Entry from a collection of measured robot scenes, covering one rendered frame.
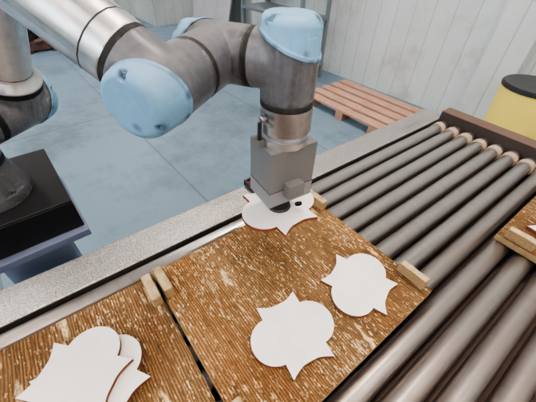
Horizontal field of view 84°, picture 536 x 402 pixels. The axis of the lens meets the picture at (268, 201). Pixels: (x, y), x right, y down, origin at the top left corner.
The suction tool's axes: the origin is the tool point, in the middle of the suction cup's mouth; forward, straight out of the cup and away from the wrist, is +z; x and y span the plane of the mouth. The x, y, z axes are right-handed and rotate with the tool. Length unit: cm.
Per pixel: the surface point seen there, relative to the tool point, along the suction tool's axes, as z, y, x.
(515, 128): 60, 231, 41
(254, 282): 11.2, -8.0, -5.1
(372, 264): 10.4, 14.3, -13.6
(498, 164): 13, 78, -5
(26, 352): 11.2, -44.5, 1.4
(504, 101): 46, 230, 56
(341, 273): 10.4, 7.5, -12.3
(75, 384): 8.7, -37.9, -8.4
